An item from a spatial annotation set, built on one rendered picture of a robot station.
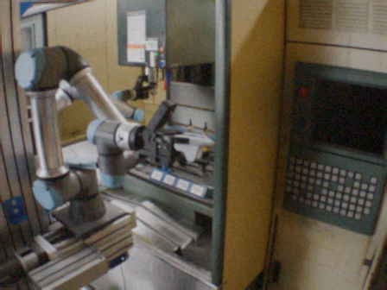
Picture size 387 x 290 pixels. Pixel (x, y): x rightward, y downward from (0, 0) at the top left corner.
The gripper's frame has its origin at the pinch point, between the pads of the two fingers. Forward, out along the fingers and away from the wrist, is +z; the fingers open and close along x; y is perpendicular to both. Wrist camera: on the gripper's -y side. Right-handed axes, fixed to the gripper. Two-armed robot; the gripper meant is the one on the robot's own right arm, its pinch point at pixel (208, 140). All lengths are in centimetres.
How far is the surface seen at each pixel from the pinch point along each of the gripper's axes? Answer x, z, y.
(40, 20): -59, -134, -45
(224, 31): -28.1, -7.9, -29.4
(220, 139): -33.2, -8.5, 6.3
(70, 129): -144, -191, 40
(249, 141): -51, -3, 9
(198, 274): -48, -19, 72
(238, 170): -45.5, -4.5, 19.8
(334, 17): -66, 26, -43
